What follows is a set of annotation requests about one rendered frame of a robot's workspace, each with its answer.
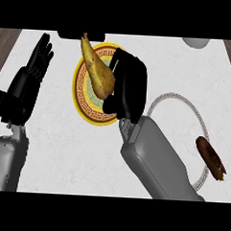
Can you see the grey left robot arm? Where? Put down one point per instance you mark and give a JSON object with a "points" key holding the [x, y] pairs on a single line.
{"points": [[4, 159]]}

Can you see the yellow patterned plate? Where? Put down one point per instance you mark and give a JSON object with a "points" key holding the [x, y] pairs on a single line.
{"points": [[81, 87]]}

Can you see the yellow brown pear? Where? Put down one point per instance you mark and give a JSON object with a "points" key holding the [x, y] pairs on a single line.
{"points": [[98, 73]]}

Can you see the black object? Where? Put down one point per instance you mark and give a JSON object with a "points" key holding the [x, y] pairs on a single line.
{"points": [[76, 35]]}

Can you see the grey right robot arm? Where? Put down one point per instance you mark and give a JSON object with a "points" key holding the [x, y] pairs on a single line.
{"points": [[156, 161]]}

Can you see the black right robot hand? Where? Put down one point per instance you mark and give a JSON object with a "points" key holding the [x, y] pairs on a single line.
{"points": [[130, 86]]}

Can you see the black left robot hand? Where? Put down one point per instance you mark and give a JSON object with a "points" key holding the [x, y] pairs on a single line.
{"points": [[24, 84]]}

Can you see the pale grey round object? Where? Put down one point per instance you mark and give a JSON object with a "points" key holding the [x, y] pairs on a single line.
{"points": [[196, 42]]}

